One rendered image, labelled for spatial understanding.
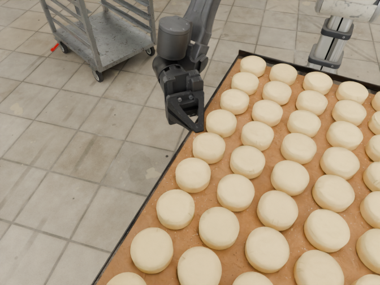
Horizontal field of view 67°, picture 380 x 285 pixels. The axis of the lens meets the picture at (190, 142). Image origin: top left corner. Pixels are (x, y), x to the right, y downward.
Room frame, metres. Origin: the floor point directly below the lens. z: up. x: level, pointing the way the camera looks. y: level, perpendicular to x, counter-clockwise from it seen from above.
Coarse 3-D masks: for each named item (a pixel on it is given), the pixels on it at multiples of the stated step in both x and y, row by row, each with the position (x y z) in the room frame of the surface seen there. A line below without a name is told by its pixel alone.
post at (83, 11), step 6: (78, 0) 1.52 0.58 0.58; (78, 6) 1.54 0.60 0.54; (84, 6) 1.53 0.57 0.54; (84, 12) 1.53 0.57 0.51; (84, 18) 1.52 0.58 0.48; (84, 24) 1.53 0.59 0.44; (90, 30) 1.53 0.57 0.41; (90, 36) 1.52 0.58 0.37; (90, 42) 1.52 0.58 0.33; (90, 48) 1.54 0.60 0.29; (96, 48) 1.53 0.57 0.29; (96, 54) 1.53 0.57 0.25; (96, 60) 1.52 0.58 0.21; (96, 66) 1.54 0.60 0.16
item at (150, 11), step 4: (148, 0) 1.84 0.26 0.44; (152, 0) 1.85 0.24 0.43; (152, 4) 1.85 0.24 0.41; (148, 8) 1.84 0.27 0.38; (152, 8) 1.84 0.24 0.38; (148, 12) 1.85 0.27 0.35; (152, 12) 1.84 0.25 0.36; (152, 16) 1.84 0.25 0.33; (152, 20) 1.84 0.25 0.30; (152, 24) 1.83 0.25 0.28; (152, 28) 1.83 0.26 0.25; (152, 32) 1.83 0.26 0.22; (152, 36) 1.84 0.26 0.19; (156, 36) 1.85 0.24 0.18; (152, 40) 1.84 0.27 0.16; (156, 40) 1.85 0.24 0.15; (156, 44) 1.85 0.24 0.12
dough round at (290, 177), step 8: (288, 160) 0.24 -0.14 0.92; (280, 168) 0.23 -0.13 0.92; (288, 168) 0.23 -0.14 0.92; (296, 168) 0.23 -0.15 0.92; (304, 168) 0.23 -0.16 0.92; (272, 176) 0.22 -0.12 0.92; (280, 176) 0.21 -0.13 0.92; (288, 176) 0.21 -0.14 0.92; (296, 176) 0.21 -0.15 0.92; (304, 176) 0.21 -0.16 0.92; (272, 184) 0.21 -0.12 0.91; (280, 184) 0.20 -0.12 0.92; (288, 184) 0.20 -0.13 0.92; (296, 184) 0.20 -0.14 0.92; (304, 184) 0.20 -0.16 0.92; (288, 192) 0.19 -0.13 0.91; (296, 192) 0.19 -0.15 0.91
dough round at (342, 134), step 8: (336, 128) 0.30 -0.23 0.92; (344, 128) 0.30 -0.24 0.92; (352, 128) 0.30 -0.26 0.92; (328, 136) 0.30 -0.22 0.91; (336, 136) 0.29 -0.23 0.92; (344, 136) 0.29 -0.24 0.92; (352, 136) 0.29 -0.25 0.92; (360, 136) 0.29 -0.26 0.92; (336, 144) 0.28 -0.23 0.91; (344, 144) 0.27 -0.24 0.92; (352, 144) 0.27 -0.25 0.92
